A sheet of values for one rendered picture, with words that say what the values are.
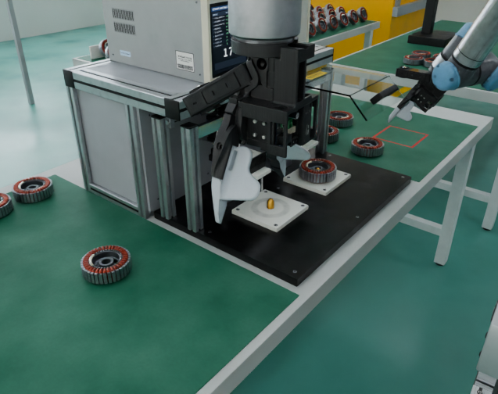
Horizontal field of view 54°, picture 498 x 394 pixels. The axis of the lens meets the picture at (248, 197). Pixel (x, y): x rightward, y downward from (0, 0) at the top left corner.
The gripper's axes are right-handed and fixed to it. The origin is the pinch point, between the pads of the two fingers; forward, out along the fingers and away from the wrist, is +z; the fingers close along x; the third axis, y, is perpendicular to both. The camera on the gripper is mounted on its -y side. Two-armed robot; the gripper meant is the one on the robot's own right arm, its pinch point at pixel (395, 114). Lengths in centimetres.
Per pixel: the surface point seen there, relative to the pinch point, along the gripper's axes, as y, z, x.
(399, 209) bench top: 22.5, 5.3, -30.6
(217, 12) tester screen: -38, -21, -62
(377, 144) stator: 1.6, 13.1, 1.0
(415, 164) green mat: 15.7, 8.9, 0.6
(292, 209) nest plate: 3, 13, -54
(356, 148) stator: -2.1, 16.4, -5.1
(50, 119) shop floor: -231, 238, 53
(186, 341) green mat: 12, 11, -104
